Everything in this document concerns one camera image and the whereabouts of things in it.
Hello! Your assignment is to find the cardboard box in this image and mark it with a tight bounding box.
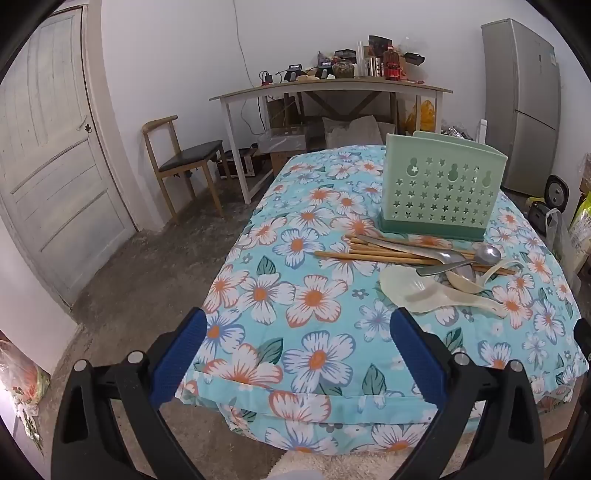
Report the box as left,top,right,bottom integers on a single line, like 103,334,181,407
270,152,297,175

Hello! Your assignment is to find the green plastic utensil holder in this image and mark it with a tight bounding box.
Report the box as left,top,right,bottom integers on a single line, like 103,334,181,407
378,130,509,241

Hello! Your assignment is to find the grey refrigerator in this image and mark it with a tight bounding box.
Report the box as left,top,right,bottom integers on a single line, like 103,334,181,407
480,18,561,197

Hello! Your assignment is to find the white green fuzzy blanket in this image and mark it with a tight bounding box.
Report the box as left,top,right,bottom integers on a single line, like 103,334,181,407
272,450,324,480

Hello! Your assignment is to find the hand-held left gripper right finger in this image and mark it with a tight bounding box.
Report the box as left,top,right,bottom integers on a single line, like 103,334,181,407
389,307,546,480

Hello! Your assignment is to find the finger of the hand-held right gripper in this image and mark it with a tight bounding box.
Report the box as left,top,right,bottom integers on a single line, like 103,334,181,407
575,318,591,364

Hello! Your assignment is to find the metal spoon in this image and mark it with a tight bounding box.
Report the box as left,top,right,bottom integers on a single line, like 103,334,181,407
416,244,502,278
355,234,467,268

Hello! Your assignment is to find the small countertop oven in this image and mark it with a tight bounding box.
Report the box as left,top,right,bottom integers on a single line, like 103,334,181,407
217,150,259,181

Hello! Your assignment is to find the wooden chair black seat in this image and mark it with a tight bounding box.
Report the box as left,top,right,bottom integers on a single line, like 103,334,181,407
142,115,227,225

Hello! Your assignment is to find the clear plastic bag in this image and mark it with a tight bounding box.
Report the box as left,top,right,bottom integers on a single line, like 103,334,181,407
545,210,575,273

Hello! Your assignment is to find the yellow-green printed sack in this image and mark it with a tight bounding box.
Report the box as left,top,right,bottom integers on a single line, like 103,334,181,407
570,191,591,257

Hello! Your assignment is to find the grey sack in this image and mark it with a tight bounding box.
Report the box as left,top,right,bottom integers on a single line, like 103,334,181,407
322,116,384,149

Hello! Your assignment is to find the wall cable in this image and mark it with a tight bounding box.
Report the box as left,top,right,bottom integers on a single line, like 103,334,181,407
232,0,260,136

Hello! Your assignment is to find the dark printed box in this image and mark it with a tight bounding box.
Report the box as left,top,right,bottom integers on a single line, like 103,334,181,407
368,35,393,58

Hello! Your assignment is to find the floral blue blanket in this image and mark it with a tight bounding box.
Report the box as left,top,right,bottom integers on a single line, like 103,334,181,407
178,145,589,455

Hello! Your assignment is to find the printed plastic bag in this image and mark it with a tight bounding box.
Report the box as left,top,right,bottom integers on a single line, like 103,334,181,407
0,330,51,457

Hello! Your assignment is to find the bundle of wooden chopsticks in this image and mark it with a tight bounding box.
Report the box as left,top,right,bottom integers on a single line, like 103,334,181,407
314,234,520,278

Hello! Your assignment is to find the white plastic soup spoon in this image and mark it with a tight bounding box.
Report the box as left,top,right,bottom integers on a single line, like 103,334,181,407
444,260,527,295

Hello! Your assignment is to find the yellow plastic bag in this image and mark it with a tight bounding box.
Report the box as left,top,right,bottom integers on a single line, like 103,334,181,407
406,99,437,137

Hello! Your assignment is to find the white-legged wooden table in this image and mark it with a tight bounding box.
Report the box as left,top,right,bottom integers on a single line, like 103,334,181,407
209,78,454,205

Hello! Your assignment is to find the white plastic rice paddle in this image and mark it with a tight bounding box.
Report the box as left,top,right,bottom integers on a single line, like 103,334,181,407
379,265,508,319

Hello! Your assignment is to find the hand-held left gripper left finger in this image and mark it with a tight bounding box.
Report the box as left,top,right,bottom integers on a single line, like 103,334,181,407
51,307,208,480

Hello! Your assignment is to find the clear plastic-covered box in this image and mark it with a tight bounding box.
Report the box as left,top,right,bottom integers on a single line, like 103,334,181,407
257,130,308,155

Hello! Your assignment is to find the red bottle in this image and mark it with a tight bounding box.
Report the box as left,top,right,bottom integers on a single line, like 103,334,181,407
383,46,402,81

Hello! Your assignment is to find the white wooden door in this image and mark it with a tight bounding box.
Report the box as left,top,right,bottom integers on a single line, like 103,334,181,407
0,4,139,308

